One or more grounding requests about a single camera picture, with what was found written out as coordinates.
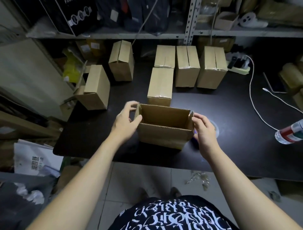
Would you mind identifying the small open cardboard box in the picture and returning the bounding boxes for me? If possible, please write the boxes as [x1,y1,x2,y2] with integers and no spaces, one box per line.
[214,11,239,31]

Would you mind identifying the black trash bag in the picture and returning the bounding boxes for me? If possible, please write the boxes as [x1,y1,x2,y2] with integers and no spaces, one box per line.
[0,172,58,230]

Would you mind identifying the grey hanging cable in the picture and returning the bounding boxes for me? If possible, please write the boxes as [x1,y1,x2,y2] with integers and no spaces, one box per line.
[131,0,158,46]

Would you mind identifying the sealed cardboard box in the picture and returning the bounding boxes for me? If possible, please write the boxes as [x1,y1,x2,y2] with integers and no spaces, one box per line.
[147,67,175,107]
[154,45,176,69]
[197,46,228,90]
[75,64,111,111]
[175,45,201,88]
[108,40,135,82]

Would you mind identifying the plastic bottle with red label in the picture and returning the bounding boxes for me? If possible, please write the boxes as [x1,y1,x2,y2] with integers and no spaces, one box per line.
[274,119,303,145]

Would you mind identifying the person's left forearm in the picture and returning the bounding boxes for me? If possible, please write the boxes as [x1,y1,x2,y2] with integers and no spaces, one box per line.
[26,136,127,230]

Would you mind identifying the stack of brown cartons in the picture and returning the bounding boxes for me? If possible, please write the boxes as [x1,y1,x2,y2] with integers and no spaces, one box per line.
[278,54,303,110]

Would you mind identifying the dark flat tablet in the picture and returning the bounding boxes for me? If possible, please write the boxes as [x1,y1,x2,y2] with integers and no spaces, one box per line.
[262,72,288,94]

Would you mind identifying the white round device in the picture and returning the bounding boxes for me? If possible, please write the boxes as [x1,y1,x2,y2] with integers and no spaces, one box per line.
[237,12,269,29]

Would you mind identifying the yellow plastic bag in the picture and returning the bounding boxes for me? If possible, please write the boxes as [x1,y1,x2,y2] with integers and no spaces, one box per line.
[62,50,83,84]

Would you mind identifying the white printed paper bag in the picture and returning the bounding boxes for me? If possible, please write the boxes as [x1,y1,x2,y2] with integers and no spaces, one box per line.
[13,139,64,178]

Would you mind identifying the long white power cable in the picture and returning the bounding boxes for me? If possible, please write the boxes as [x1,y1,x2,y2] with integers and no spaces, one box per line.
[245,55,279,131]

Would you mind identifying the person's right hand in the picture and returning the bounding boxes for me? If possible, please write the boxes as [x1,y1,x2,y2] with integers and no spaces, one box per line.
[191,112,220,158]

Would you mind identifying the person's right forearm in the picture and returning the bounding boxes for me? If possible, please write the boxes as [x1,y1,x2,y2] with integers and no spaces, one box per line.
[201,147,296,230]

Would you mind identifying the pile of dark bagged clothes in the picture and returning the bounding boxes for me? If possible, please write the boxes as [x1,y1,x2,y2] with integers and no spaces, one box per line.
[95,0,171,33]

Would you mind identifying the clear plastic scraps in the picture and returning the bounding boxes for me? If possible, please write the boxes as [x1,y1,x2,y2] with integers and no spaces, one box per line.
[184,171,211,192]

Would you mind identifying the white charging cable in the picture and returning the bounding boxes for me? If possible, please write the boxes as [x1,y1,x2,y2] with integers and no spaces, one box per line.
[262,88,303,115]

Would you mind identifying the person's right shoe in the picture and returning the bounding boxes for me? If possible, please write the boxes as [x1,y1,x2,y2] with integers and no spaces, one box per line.
[170,187,182,199]

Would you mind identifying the person's left hand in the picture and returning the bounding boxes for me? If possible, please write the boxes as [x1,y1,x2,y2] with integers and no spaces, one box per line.
[111,101,143,144]

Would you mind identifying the clear tape roll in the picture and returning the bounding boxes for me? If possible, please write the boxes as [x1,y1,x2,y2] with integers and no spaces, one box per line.
[210,120,220,138]

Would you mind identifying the person's black printed shirt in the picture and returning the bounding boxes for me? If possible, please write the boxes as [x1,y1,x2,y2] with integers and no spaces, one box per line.
[108,195,240,230]

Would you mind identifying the white power strip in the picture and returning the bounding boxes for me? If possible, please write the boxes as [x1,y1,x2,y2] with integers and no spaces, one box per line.
[226,55,251,75]

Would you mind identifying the black printed carton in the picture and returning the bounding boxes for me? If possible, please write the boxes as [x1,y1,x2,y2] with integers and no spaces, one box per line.
[39,0,100,36]

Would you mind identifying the grey metal shelf rack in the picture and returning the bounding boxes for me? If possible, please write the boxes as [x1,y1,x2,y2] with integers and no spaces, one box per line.
[26,0,303,46]

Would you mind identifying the crumpled white paper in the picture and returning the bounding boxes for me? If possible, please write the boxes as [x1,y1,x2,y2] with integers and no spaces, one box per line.
[14,182,45,206]

